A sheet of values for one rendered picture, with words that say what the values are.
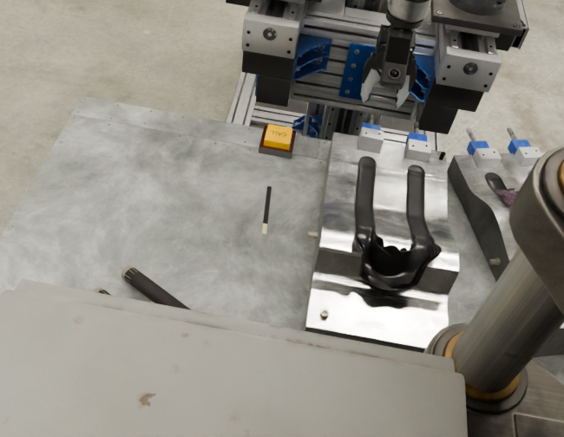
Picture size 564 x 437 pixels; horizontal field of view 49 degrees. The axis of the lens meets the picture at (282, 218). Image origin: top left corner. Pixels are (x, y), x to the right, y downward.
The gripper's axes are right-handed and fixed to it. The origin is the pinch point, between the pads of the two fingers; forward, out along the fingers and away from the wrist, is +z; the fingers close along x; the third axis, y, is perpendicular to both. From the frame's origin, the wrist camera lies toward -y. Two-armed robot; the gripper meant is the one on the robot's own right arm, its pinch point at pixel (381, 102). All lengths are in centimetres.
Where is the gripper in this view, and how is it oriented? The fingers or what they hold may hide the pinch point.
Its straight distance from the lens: 134.0
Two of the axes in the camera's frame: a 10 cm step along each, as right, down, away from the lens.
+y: 1.4, -7.4, 6.5
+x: -9.8, -1.8, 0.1
